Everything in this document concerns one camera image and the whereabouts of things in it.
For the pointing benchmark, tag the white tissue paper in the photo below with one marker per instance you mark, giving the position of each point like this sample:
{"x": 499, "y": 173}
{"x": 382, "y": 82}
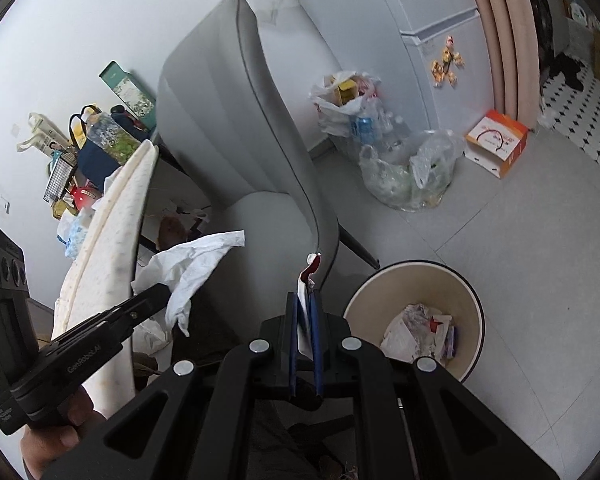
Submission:
{"x": 200, "y": 255}

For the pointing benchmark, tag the clear plastic bag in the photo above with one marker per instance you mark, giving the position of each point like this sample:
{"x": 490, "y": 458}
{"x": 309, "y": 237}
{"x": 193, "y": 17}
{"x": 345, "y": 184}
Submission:
{"x": 395, "y": 180}

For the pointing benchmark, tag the white wall switch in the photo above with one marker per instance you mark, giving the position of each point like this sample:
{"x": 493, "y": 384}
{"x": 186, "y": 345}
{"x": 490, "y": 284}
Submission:
{"x": 3, "y": 202}

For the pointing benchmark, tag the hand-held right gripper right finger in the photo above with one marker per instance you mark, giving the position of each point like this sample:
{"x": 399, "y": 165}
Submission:
{"x": 318, "y": 355}

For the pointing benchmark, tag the cream waste bin black rim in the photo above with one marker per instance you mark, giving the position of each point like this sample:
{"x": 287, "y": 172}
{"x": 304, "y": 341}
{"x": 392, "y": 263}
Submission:
{"x": 375, "y": 305}

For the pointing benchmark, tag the pink door frame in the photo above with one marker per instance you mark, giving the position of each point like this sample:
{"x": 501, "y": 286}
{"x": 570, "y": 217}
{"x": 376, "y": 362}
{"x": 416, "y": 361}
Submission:
{"x": 505, "y": 35}

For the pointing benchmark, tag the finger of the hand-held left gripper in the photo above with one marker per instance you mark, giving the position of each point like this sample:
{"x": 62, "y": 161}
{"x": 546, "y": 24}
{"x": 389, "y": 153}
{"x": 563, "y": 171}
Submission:
{"x": 140, "y": 307}

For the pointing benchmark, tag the dark cloth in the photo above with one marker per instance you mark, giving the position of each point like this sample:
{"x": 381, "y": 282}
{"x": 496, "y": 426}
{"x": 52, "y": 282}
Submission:
{"x": 567, "y": 67}

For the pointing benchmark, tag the white plastic bag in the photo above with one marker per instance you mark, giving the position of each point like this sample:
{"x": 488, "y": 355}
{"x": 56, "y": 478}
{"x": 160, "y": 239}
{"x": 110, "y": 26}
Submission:
{"x": 330, "y": 110}

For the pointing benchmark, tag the tall green box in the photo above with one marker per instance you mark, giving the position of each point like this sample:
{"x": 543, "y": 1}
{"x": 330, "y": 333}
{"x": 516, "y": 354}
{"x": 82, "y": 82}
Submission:
{"x": 125, "y": 90}

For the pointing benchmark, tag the red container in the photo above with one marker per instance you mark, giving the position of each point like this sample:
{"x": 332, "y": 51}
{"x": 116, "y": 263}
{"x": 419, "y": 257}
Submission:
{"x": 85, "y": 197}

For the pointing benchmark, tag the yellow glass bottle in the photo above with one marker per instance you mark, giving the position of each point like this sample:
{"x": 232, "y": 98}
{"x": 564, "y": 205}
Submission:
{"x": 62, "y": 210}

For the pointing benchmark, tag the navy paper bag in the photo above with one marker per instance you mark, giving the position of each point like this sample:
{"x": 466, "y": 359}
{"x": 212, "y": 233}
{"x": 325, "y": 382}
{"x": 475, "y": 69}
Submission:
{"x": 92, "y": 165}

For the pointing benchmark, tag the person's left hand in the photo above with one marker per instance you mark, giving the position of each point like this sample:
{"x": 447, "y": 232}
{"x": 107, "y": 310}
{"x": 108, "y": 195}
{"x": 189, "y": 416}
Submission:
{"x": 55, "y": 440}

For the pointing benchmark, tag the yellow figurine fridge magnet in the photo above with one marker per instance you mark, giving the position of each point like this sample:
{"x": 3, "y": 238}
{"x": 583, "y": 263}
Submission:
{"x": 447, "y": 62}

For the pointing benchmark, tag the blue white tissue pack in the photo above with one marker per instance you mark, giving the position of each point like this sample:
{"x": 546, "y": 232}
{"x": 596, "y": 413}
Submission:
{"x": 77, "y": 235}

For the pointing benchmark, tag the black speaker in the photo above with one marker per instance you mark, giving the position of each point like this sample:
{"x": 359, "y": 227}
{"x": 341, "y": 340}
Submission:
{"x": 5, "y": 285}

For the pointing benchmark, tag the clear floral print bottle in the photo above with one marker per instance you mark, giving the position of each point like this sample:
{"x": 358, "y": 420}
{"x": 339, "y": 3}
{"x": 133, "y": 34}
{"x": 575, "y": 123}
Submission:
{"x": 112, "y": 137}

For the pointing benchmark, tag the orange white cardboard box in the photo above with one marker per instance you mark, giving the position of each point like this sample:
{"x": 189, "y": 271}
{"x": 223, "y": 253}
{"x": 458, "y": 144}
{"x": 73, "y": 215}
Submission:
{"x": 495, "y": 140}

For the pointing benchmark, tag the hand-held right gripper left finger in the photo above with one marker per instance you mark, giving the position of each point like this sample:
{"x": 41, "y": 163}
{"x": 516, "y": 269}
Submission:
{"x": 294, "y": 355}

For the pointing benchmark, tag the yellow bag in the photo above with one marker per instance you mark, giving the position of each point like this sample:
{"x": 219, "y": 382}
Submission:
{"x": 77, "y": 135}

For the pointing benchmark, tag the white wrapper with red tip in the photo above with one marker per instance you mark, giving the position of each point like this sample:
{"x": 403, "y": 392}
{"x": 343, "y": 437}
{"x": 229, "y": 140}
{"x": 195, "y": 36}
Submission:
{"x": 306, "y": 305}

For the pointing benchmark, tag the blue label plastic bottle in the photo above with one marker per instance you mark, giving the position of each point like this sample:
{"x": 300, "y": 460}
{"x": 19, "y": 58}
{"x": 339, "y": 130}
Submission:
{"x": 364, "y": 130}

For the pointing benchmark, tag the white refrigerator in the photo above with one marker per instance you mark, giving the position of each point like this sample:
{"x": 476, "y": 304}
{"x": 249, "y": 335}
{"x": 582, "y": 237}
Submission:
{"x": 405, "y": 0}

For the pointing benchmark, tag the silver white wrapper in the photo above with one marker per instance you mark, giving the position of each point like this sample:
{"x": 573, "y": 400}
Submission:
{"x": 405, "y": 330}

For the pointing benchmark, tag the grey upholstered chair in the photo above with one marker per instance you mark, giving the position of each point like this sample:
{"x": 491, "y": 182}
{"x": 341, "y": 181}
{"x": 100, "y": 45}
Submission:
{"x": 220, "y": 110}

